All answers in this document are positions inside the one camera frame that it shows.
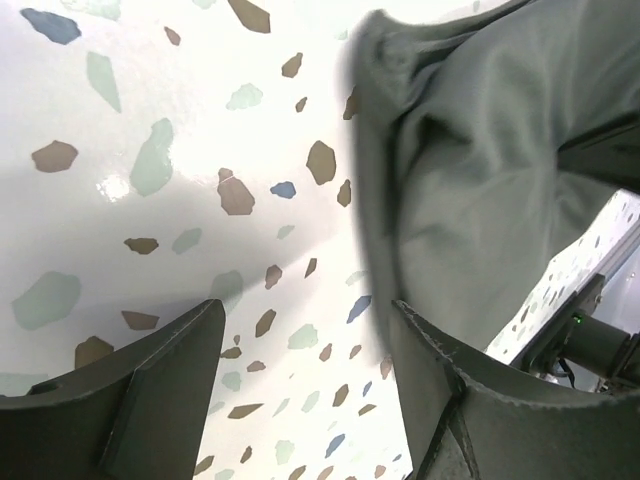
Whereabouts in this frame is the aluminium frame rail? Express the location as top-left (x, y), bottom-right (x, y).
top-left (593, 221), bottom-right (640, 282)

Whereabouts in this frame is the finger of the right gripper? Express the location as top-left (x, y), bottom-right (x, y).
top-left (558, 117), bottom-right (640, 195)

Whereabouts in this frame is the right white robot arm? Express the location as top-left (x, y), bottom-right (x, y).
top-left (511, 112), bottom-right (639, 394)

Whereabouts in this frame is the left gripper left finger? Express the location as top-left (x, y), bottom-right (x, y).
top-left (1, 300), bottom-right (225, 480)

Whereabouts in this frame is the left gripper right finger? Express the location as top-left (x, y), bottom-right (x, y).
top-left (391, 301), bottom-right (639, 479)

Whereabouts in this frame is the dark grey t shirt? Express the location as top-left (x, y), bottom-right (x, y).
top-left (351, 1), bottom-right (639, 349)

